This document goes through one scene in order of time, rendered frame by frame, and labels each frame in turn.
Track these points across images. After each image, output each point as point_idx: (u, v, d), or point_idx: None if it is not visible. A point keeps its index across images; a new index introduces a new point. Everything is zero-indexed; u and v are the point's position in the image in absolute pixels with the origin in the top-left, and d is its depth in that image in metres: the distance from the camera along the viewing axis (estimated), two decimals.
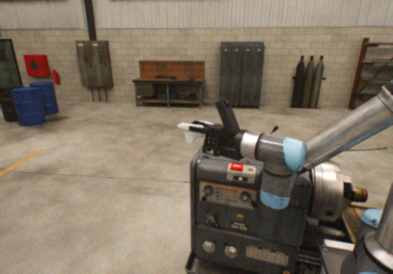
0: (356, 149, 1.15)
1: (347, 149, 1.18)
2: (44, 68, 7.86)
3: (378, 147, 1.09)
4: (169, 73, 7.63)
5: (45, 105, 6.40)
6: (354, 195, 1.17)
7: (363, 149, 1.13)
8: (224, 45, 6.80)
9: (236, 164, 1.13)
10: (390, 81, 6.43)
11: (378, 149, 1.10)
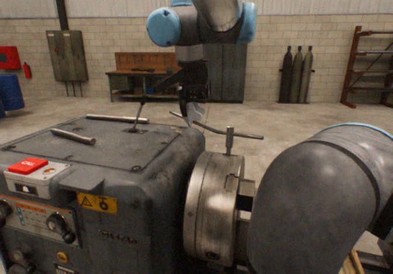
0: (197, 122, 0.75)
1: (205, 126, 0.72)
2: (14, 60, 7.32)
3: (177, 113, 0.79)
4: (148, 66, 7.08)
5: (7, 99, 5.86)
6: None
7: None
8: None
9: (33, 160, 0.58)
10: (385, 72, 5.88)
11: (176, 115, 0.79)
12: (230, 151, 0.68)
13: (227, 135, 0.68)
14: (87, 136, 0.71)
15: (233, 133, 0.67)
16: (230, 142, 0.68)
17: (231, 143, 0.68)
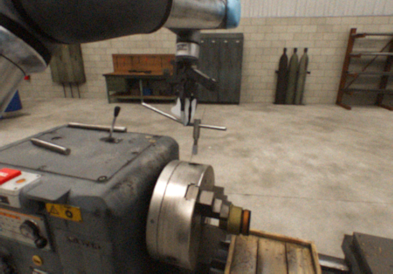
0: (168, 115, 0.78)
1: (175, 118, 0.76)
2: None
3: (150, 106, 0.82)
4: (145, 68, 7.13)
5: None
6: (227, 225, 0.67)
7: (162, 112, 0.80)
8: (200, 37, 6.30)
9: (7, 170, 0.62)
10: (379, 74, 5.93)
11: (149, 108, 0.82)
12: (196, 142, 0.72)
13: (194, 126, 0.72)
14: (62, 146, 0.76)
15: (199, 125, 0.71)
16: (196, 133, 0.71)
17: (198, 134, 0.72)
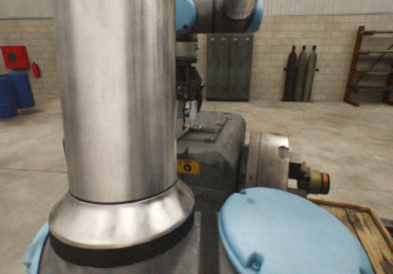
0: None
1: (178, 134, 0.71)
2: (23, 60, 7.45)
3: None
4: None
5: (18, 97, 5.99)
6: (309, 184, 0.76)
7: None
8: (211, 34, 6.39)
9: None
10: (388, 71, 6.02)
11: None
12: (204, 127, 0.78)
13: (190, 124, 0.78)
14: None
15: (189, 124, 0.79)
16: (196, 124, 0.78)
17: (197, 126, 0.79)
